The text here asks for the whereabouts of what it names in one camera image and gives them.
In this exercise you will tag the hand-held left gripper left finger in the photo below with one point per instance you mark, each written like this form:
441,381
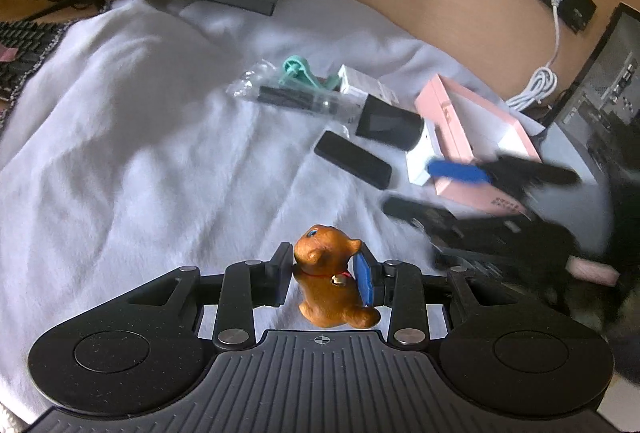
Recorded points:
283,278

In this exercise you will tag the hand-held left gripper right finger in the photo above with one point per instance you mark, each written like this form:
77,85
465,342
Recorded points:
365,280

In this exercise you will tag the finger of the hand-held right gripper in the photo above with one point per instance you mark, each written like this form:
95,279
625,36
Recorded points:
457,170
410,210

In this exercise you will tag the white battery charger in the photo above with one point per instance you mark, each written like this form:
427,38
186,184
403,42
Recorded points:
419,165

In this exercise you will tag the orange cat figurine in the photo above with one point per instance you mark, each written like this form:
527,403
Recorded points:
325,285

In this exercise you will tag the pink cardboard box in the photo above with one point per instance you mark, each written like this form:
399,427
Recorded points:
465,113

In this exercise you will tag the black smartphone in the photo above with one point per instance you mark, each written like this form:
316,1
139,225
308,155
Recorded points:
352,159

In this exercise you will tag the small white box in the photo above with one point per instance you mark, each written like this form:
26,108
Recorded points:
361,83

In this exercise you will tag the clear plastic bag black parts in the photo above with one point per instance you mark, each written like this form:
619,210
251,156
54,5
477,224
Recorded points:
290,97

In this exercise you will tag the teal plastic clip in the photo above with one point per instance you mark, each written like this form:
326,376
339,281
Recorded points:
296,68

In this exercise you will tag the grey cloth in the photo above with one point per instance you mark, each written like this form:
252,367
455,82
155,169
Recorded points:
560,143

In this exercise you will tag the computer case glass panel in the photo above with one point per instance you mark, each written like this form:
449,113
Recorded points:
610,78

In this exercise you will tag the white cloth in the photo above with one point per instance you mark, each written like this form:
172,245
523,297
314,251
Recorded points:
125,138

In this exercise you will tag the black keyboard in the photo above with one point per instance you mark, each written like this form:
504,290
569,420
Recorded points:
20,43

